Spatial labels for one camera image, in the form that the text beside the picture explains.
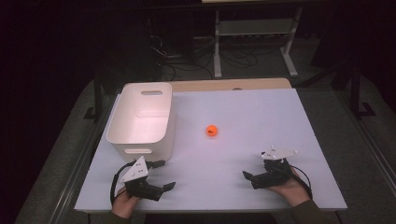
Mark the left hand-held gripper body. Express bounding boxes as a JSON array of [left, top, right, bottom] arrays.
[[120, 156, 164, 202]]

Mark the white plastic bin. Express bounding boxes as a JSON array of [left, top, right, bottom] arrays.
[[106, 81, 177, 163]]

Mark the person's right hand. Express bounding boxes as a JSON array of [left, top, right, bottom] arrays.
[[266, 174, 311, 208]]

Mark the orange ball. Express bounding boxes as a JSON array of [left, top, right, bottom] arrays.
[[205, 124, 219, 138]]

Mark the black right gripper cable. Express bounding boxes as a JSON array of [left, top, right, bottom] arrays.
[[290, 164, 314, 200]]

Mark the tangle of floor cables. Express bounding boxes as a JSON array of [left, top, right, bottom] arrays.
[[148, 32, 281, 82]]

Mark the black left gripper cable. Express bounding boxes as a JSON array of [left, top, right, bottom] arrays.
[[109, 161, 138, 207]]

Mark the white metal stand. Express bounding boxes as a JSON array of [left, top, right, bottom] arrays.
[[213, 7, 304, 79]]

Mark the black metal stand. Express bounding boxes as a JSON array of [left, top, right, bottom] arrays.
[[348, 57, 376, 120], [83, 66, 106, 123]]

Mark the person's left hand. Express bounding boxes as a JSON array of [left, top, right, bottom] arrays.
[[110, 186, 142, 219]]

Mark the wooden table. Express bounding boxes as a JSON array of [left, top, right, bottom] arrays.
[[169, 77, 292, 93]]

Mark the grey metal rail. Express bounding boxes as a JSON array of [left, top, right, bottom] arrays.
[[48, 92, 120, 224], [337, 90, 396, 200]]

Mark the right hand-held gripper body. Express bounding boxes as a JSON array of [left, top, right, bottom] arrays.
[[250, 145, 299, 190]]

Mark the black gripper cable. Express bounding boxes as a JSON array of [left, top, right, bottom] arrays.
[[290, 164, 314, 200], [109, 161, 138, 207]]

